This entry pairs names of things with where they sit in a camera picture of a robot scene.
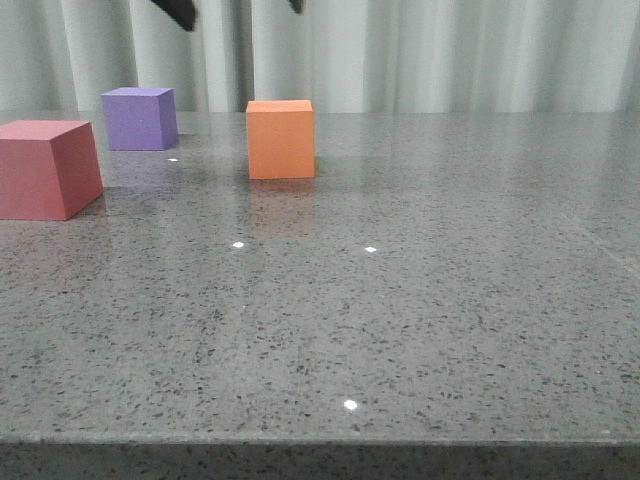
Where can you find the purple foam cube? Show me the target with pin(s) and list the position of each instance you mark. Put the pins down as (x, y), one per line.
(140, 119)

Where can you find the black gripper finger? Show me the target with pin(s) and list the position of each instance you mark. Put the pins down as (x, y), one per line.
(182, 12)
(297, 6)

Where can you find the red foam cube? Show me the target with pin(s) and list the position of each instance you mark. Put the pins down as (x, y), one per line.
(49, 169)

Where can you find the orange foam cube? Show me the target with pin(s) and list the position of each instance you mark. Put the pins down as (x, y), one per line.
(281, 139)

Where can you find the pale green curtain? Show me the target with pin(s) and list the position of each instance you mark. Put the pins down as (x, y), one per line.
(345, 56)

